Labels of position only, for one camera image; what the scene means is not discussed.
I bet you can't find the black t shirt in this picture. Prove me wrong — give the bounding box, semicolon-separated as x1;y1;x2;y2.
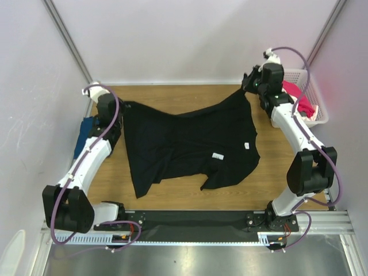
122;89;260;198

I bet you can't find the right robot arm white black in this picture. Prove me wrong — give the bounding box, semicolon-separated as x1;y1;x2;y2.
241;63;337;232

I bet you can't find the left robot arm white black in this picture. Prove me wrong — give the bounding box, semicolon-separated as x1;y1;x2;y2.
42;90;127;233

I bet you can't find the folded blue t shirt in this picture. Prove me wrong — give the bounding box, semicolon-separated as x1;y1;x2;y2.
73;116;94;159

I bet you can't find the white plastic basket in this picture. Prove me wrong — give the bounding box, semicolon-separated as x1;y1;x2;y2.
283;69;329;128

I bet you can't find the pink t shirt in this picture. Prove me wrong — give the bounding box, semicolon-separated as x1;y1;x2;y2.
281;80;317;118

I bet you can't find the cream white t shirt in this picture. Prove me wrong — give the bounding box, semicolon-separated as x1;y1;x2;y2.
282;82;319;121

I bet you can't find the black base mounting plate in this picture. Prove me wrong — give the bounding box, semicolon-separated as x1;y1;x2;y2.
93;210;300;244

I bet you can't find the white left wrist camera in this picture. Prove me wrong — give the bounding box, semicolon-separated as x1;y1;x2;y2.
82;82;110;104

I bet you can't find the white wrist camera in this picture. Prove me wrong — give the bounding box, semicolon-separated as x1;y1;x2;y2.
82;82;110;104
258;48;281;72

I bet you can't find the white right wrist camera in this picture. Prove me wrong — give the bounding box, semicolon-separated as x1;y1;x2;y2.
258;48;281;72

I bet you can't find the left aluminium corner post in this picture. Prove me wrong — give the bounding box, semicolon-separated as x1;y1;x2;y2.
41;0;93;83

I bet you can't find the aluminium corner post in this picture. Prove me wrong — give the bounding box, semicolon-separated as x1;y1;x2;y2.
41;0;93;83
306;0;348;66

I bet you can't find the right aluminium corner post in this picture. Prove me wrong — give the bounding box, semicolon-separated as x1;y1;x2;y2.
306;0;348;66

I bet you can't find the aluminium frame rail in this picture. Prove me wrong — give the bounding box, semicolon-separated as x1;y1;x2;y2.
51;210;354;252

